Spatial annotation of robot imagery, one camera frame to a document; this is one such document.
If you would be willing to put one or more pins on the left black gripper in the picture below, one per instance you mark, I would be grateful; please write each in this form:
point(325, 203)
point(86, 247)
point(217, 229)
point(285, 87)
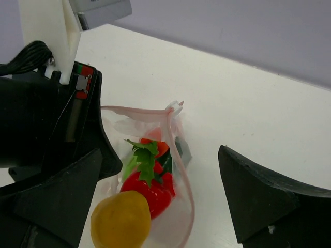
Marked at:
point(46, 127)

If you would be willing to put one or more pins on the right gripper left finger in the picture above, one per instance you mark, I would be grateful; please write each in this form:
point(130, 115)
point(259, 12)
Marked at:
point(50, 212)

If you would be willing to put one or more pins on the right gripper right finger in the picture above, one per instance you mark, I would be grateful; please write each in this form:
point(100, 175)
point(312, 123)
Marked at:
point(269, 209)

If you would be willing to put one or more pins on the yellow lemon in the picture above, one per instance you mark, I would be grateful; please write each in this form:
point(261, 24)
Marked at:
point(122, 220)

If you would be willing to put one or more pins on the red bell pepper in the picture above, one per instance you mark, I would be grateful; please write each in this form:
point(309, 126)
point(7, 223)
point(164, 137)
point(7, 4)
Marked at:
point(158, 196)

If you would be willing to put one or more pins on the clear pink-dotted zip bag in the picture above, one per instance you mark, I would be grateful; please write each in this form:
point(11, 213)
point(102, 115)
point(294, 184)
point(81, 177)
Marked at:
point(173, 227)

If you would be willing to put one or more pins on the dark green cucumber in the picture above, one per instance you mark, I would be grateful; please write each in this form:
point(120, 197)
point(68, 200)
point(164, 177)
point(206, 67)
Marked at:
point(184, 152)

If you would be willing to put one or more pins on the orange carrot with leaves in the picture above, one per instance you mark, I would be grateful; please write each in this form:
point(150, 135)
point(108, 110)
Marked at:
point(147, 150)

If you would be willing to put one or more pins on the aluminium rail frame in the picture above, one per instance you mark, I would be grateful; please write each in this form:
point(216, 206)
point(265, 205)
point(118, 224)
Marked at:
point(94, 13)

